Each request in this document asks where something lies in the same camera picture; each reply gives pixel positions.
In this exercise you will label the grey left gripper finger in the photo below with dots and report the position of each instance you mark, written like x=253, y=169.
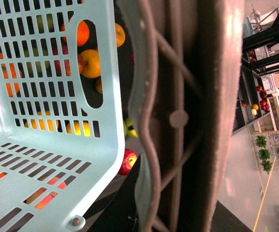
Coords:
x=185, y=116

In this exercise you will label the light blue basket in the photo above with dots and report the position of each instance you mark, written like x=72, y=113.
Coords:
x=57, y=152

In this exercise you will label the yellow orange apple back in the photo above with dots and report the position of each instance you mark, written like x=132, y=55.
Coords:
x=120, y=35

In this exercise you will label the yellow orange apple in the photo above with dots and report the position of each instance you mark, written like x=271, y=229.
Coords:
x=92, y=67
x=120, y=35

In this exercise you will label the green apple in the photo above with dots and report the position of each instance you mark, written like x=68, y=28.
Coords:
x=129, y=129

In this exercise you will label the yellow orange apple centre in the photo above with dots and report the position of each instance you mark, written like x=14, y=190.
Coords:
x=92, y=67

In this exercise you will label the small orange centre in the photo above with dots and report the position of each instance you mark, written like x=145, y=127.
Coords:
x=82, y=33

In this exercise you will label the red apple front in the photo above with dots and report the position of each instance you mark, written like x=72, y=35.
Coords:
x=129, y=160

